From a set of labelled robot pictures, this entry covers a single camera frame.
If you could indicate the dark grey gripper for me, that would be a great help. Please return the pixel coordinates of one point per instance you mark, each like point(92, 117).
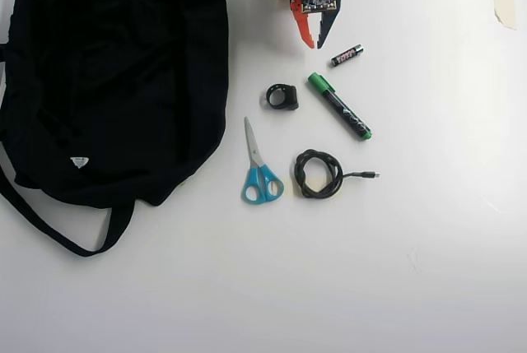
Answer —
point(329, 24)

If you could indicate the green black marker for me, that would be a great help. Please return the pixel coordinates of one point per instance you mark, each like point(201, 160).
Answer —
point(341, 110)

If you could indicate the black fabric bag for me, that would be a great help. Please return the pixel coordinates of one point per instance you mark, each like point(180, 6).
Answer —
point(115, 81)

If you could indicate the black AAA battery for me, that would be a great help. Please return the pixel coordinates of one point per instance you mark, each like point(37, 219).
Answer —
point(347, 55)

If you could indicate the beige masking tape piece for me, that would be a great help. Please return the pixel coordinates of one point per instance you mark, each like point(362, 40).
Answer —
point(505, 5)

